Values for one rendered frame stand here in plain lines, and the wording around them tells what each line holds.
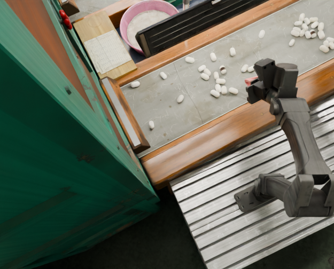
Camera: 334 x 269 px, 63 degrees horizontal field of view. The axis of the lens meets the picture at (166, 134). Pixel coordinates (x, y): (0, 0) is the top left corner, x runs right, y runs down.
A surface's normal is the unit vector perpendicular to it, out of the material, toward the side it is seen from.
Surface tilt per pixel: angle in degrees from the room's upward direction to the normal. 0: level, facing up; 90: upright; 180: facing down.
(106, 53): 0
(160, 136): 0
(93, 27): 0
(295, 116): 18
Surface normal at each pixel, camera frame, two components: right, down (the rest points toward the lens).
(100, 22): -0.05, -0.30
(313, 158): -0.05, -0.58
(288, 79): -0.04, 0.49
